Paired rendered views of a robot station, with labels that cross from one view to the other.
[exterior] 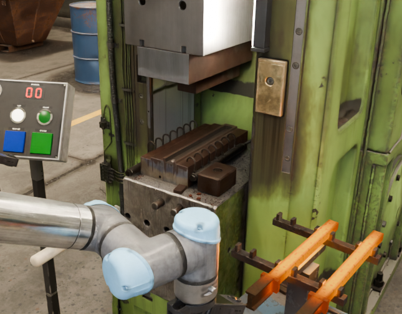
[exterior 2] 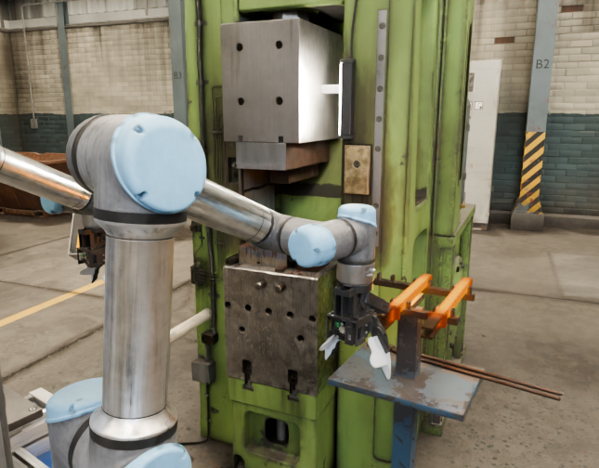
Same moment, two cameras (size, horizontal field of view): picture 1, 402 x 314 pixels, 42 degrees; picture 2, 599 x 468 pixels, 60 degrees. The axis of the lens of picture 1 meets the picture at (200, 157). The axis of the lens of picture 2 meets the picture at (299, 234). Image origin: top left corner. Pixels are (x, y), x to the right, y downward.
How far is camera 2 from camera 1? 0.43 m
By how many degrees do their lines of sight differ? 13
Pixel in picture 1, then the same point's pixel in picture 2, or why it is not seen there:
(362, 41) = (423, 137)
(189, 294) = (355, 274)
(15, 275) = not seen: hidden behind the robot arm
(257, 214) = not seen: hidden behind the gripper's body
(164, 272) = (343, 242)
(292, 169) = (381, 242)
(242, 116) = (320, 215)
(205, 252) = (368, 232)
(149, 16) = (247, 113)
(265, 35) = (350, 123)
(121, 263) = (310, 230)
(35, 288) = not seen: hidden behind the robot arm
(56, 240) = (247, 225)
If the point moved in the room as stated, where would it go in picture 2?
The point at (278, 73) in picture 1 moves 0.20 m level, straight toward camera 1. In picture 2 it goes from (363, 156) to (371, 161)
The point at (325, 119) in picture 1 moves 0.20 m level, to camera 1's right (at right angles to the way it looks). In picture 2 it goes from (407, 192) to (462, 190)
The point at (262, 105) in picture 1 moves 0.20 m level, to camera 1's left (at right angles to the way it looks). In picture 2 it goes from (350, 187) to (294, 188)
